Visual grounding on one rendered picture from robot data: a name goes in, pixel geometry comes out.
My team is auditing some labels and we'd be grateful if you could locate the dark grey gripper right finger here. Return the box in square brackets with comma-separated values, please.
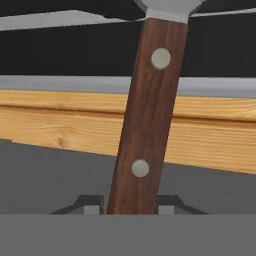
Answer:
[156, 194, 208, 216]

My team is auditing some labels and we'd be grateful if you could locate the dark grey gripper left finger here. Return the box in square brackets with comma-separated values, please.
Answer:
[50, 194, 105, 216]

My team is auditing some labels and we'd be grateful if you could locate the wooden handled steel spatula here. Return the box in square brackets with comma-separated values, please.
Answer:
[105, 0, 207, 215]

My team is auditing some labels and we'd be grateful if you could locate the light wood cupboard front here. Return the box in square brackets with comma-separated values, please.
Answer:
[0, 89, 256, 176]

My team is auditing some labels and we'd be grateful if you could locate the black hob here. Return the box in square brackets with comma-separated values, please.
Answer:
[0, 0, 256, 99]

